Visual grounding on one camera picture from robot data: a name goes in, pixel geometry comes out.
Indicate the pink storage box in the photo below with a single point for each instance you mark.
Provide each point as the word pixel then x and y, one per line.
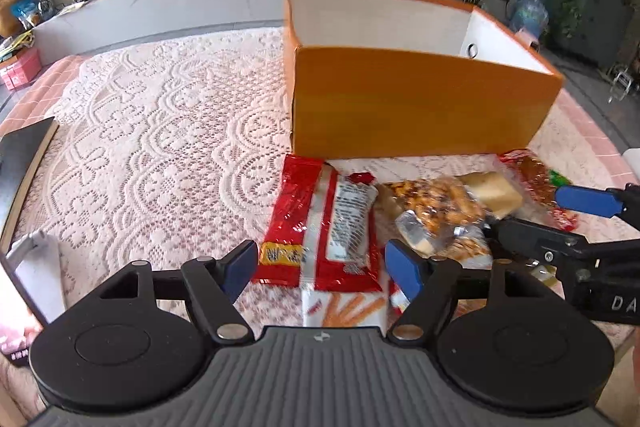
pixel 20 69

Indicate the white TV console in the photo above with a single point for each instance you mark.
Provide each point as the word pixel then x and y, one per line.
pixel 110 24

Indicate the dark seaweed snack bag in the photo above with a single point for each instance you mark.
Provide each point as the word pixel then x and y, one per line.
pixel 493 191

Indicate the green sausage stick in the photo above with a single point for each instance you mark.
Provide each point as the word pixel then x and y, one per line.
pixel 557 179

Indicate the red braised meat packet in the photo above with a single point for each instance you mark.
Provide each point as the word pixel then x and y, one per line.
pixel 532 174

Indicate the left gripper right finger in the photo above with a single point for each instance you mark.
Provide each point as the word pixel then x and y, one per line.
pixel 430 286

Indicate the pink small heater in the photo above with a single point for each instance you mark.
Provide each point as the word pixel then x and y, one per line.
pixel 527 39

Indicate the orange cardboard box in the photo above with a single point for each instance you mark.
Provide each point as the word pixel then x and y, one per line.
pixel 400 78

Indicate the smartphone on stand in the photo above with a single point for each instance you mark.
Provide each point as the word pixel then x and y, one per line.
pixel 32 294

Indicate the red snack packet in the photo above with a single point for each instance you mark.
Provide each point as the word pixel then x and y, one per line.
pixel 321 234

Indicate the blue water jug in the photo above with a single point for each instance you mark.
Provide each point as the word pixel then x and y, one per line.
pixel 530 16

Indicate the white spicy strip snack pack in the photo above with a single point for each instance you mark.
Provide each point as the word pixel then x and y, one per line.
pixel 331 310

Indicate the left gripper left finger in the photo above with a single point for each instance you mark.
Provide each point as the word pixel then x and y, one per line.
pixel 213 287

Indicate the black notebook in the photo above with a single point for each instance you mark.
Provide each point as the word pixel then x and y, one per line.
pixel 22 151

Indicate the grey cabinet with vines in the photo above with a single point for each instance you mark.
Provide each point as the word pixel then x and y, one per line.
pixel 590 29

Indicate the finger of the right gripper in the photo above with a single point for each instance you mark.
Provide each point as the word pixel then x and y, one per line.
pixel 613 202
pixel 527 240

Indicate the orange noodle snack bag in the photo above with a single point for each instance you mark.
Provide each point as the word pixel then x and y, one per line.
pixel 438 217

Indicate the pink lace tablecloth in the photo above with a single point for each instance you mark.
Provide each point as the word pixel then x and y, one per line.
pixel 171 150

